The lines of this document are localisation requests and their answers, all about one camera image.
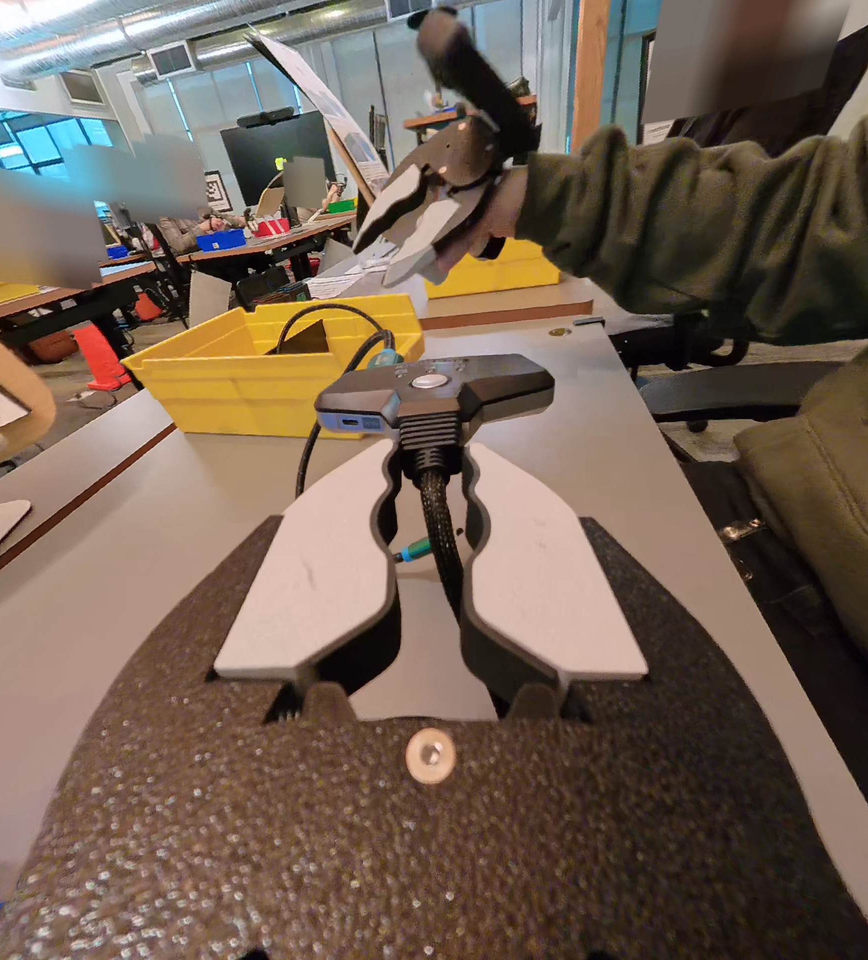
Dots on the silver ceiling duct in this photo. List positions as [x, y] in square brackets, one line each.
[141, 22]

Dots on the small blue bin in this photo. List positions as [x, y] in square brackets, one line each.
[220, 240]

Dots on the tilted document board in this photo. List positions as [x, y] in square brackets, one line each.
[329, 112]

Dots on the wall air vent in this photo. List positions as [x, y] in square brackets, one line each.
[171, 58]

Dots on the wooden post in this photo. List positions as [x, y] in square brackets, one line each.
[590, 75]

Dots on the silver metal buckle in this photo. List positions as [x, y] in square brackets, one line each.
[741, 530]

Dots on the person's right forearm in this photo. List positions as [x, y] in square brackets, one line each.
[666, 210]

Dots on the person's black trousers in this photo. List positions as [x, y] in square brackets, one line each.
[801, 600]

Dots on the black and white tag poster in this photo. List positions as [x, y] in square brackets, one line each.
[218, 191]

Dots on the wooden background desk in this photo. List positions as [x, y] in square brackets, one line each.
[284, 241]

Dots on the person's right hand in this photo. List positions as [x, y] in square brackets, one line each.
[505, 214]

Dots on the green hoodie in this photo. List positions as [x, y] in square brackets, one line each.
[839, 465]

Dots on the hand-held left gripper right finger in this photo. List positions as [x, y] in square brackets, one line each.
[546, 592]

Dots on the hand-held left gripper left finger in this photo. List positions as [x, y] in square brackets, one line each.
[314, 585]

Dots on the black camera bar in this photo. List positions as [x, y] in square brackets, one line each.
[269, 118]

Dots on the grey flat panel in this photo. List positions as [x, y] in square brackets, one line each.
[209, 298]

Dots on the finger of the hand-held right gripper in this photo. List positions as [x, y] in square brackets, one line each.
[396, 199]
[430, 240]

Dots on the wooden document board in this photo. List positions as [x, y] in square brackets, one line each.
[38, 405]

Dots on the red plastic bin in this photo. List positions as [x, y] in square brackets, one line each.
[273, 226]

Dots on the grey desk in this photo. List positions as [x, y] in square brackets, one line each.
[591, 450]

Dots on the orange traffic cone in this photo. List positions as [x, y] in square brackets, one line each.
[100, 360]

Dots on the green plastic bin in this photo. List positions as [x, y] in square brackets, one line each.
[342, 207]

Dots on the black monitor screen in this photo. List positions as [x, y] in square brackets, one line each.
[269, 157]

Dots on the black office chair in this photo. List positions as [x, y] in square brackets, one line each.
[741, 390]

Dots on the loose paper sheets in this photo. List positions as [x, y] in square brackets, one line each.
[351, 279]

